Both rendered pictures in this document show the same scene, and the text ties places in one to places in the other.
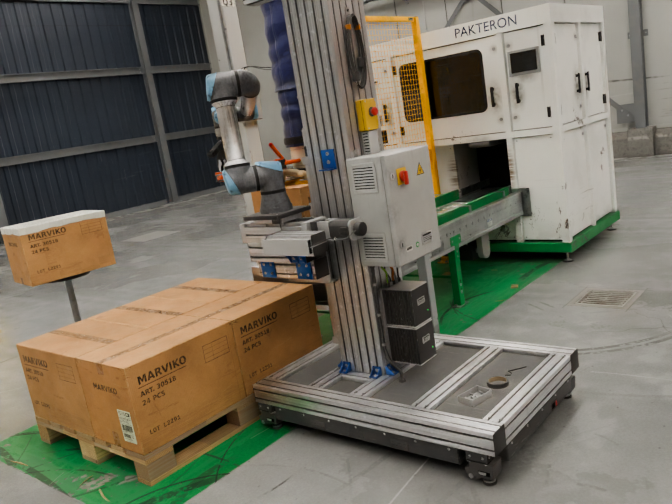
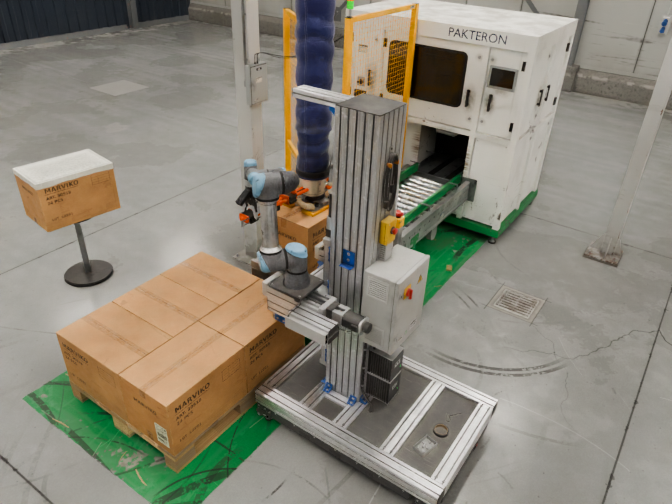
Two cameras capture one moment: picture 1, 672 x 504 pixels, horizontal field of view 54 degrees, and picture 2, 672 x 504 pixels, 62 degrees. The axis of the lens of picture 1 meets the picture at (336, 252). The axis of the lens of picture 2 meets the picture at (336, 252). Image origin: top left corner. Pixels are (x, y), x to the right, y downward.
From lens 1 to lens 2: 1.51 m
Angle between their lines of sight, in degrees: 21
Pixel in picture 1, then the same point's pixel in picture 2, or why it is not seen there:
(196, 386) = (214, 399)
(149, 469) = (177, 463)
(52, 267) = (65, 215)
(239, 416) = (241, 408)
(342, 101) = (372, 226)
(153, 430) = (182, 438)
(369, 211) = (375, 311)
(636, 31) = not seen: outside the picture
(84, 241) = (94, 191)
